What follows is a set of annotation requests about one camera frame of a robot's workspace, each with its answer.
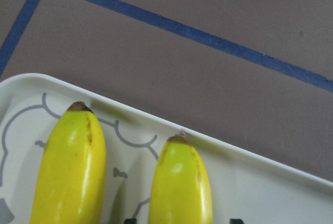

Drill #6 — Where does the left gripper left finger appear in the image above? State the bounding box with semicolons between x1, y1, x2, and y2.
124;218;136;224

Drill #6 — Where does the yellow banana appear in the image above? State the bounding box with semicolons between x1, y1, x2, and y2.
148;134;213;223
30;102;106;223

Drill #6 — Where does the white bear tray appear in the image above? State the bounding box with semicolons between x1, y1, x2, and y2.
1;73;332;223

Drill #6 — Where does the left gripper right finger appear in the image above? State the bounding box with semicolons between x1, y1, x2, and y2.
229;218;243;224

